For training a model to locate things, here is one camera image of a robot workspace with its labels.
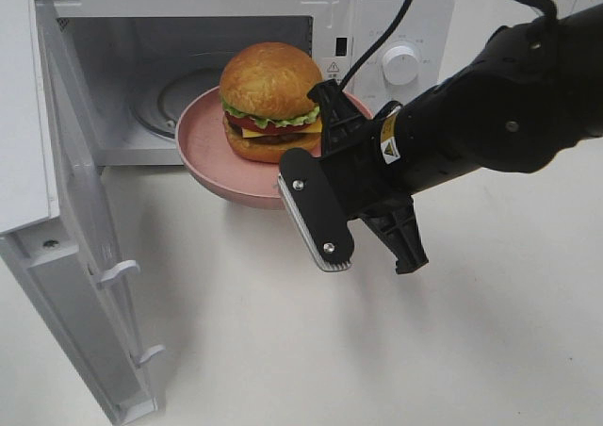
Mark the glass microwave turntable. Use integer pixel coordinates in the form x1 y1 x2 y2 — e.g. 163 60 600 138
130 67 220 139

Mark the burger with lettuce and cheese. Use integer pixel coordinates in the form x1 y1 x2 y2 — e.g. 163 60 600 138
219 42 322 163

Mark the white microwave oven body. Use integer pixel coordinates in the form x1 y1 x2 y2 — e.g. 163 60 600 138
13 0 456 168

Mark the white microwave door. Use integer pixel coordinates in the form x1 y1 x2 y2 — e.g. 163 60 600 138
1 0 162 425

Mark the upper white microwave knob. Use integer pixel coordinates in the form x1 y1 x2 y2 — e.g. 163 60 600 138
382 42 419 86

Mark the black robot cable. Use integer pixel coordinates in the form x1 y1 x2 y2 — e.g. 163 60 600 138
336 0 560 92

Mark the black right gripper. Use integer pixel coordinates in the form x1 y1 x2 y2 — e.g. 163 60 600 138
308 79 429 274

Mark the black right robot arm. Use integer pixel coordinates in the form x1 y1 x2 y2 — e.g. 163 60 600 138
279 6 602 274

